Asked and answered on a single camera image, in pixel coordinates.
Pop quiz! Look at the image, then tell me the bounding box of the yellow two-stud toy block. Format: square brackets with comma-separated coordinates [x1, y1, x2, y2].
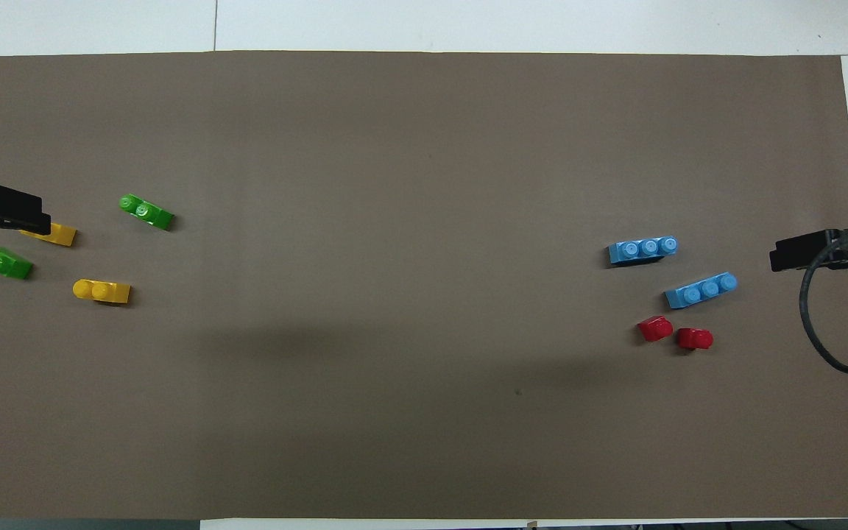
[19, 222, 78, 247]
[72, 278, 133, 305]

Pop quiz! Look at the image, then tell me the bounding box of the brown paper table mat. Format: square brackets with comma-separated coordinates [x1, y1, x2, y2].
[0, 50, 848, 520]

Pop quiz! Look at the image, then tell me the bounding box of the blue three-stud toy block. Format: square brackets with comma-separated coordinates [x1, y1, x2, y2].
[607, 236, 679, 266]
[663, 272, 739, 311]

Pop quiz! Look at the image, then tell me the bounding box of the green two-stud toy block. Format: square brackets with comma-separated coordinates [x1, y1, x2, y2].
[0, 244, 34, 280]
[119, 193, 175, 232]

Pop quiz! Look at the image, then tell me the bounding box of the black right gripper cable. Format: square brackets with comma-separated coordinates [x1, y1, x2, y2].
[799, 228, 848, 375]

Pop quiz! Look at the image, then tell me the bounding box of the red one-stud toy block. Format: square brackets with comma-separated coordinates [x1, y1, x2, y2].
[676, 327, 715, 352]
[637, 315, 674, 344]

